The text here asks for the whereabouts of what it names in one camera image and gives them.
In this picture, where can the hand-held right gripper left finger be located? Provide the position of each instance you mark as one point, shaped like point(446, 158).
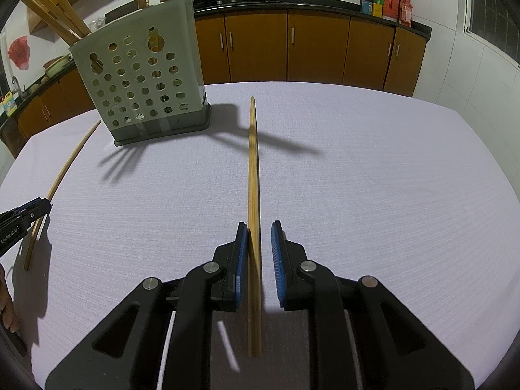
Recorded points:
point(241, 268)

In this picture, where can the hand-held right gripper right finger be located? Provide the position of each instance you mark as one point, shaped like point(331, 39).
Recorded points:
point(277, 268)

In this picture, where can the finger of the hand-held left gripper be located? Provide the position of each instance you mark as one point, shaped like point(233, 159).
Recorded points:
point(32, 208)

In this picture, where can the grey perforated utensil holder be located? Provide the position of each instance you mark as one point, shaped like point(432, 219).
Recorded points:
point(178, 20)

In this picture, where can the person's left hand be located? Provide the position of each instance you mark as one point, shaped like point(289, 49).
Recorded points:
point(6, 304)

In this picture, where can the brown wooden sink cabinets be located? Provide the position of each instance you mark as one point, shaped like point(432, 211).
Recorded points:
point(44, 105)

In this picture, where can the yellow bottle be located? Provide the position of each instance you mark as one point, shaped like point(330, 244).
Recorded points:
point(9, 105)

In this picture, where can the metal faucet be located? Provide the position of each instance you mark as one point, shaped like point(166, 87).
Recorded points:
point(16, 83)

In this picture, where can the white tablecloth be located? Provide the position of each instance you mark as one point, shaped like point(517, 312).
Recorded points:
point(365, 170)

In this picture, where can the green pot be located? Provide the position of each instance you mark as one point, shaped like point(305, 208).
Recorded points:
point(57, 67)

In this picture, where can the red plastic bag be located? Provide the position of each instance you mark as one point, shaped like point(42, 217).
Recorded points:
point(19, 53)

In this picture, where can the glass jar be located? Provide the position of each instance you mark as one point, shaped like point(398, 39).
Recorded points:
point(97, 24)

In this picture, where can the brown wooden base cabinets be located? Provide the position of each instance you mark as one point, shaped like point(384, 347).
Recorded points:
point(317, 48)

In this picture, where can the black kitchen countertop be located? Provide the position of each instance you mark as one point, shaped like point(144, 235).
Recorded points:
point(325, 3)

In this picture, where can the colourful small boxes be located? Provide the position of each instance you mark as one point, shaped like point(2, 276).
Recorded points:
point(371, 6)

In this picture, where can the red gift bag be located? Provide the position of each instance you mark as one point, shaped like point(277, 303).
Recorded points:
point(391, 4)

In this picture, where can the red patterned box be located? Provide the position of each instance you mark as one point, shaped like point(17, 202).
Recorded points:
point(405, 10)

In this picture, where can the window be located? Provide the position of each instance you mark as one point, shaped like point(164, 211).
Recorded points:
point(495, 8)

